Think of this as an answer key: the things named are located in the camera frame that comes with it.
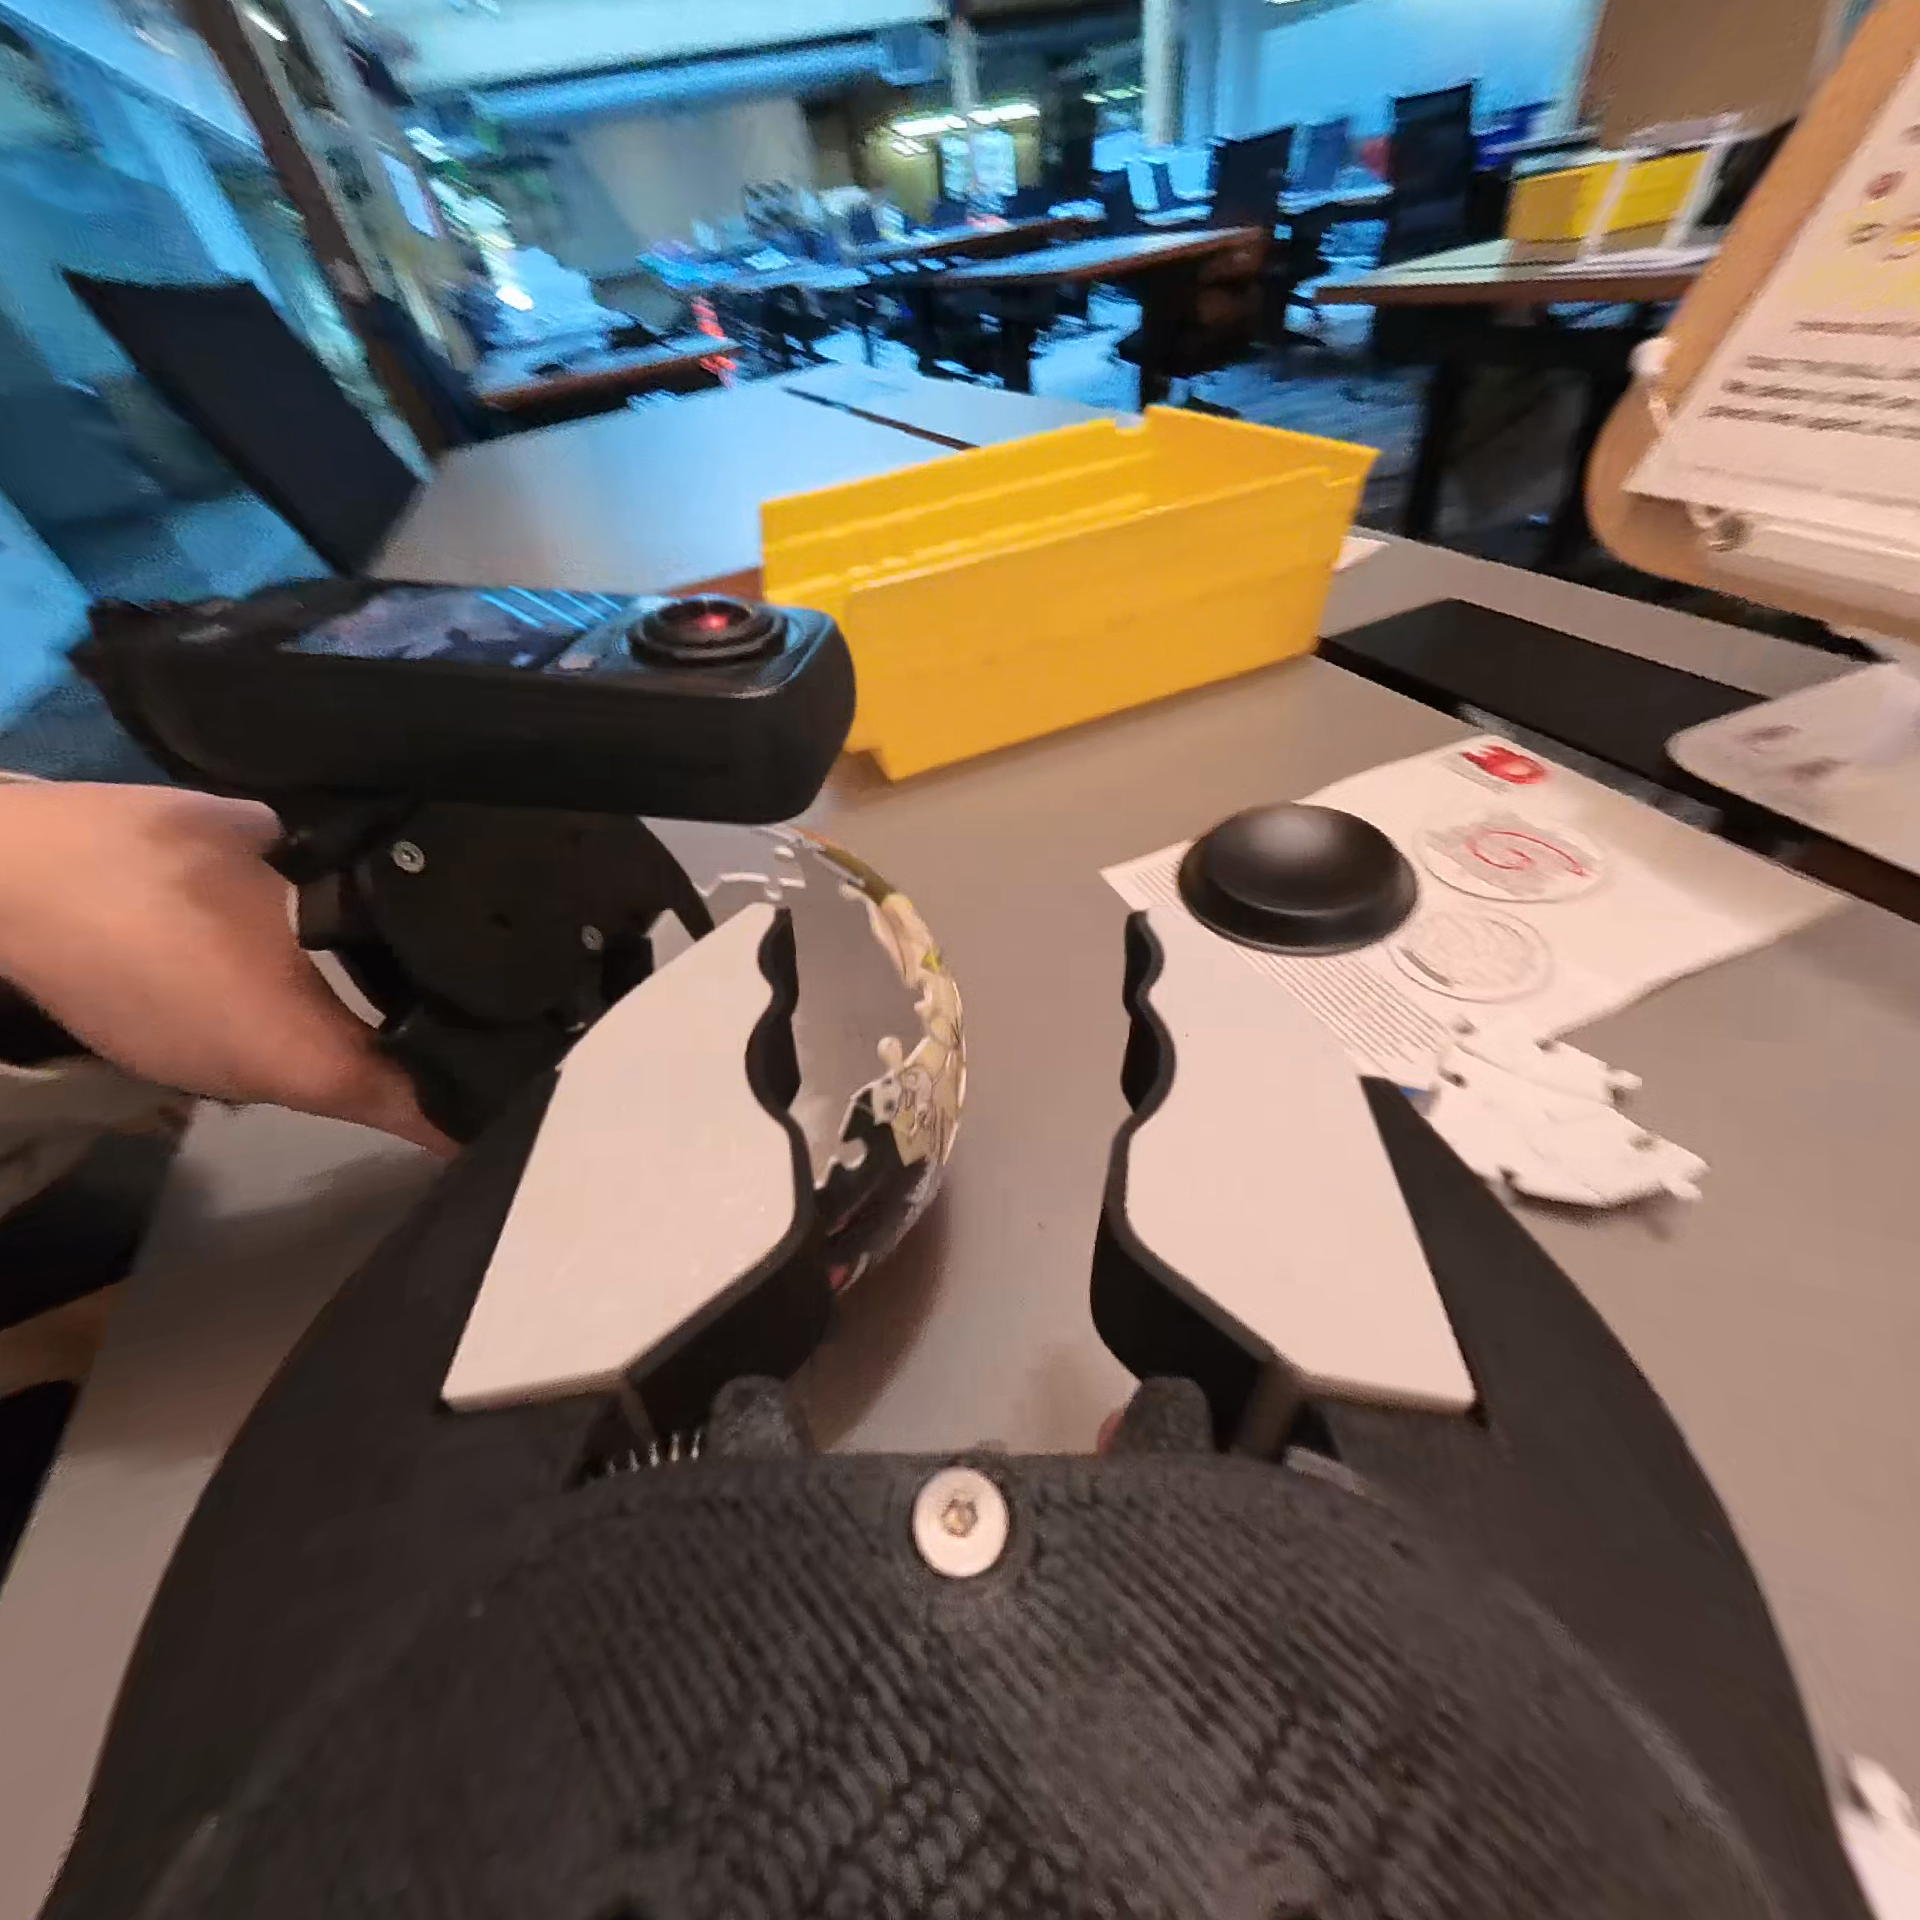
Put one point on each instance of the long wooden table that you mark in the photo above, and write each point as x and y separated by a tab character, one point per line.
1096	264

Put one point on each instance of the dark leaning panel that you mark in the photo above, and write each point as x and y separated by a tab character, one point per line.
255	421

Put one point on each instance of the black office chair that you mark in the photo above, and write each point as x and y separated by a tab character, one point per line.
1429	166

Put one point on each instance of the small yellow storage bin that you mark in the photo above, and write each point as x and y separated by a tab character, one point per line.
1607	198

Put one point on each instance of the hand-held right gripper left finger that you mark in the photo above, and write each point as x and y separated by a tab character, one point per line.
628	1185

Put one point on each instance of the yellow plastic bin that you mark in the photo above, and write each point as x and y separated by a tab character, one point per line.
1082	628

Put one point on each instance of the person's left hand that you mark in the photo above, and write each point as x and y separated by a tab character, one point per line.
147	930

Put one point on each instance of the cork clipboard with papers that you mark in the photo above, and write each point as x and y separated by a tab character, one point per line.
1803	373

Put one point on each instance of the cartoon print puzzle ball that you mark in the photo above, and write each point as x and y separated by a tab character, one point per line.
900	1051

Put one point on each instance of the black dome ball stand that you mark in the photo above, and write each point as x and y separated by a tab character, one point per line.
1300	879

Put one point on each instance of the pile of white puzzle pieces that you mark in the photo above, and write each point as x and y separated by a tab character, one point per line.
1563	1126

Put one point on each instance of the wooden table with black legs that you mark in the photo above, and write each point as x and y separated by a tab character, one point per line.
1498	276

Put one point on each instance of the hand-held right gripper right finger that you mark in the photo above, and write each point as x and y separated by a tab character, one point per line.
1276	1202

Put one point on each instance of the printed instruction sheet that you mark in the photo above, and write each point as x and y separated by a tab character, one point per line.
1650	898

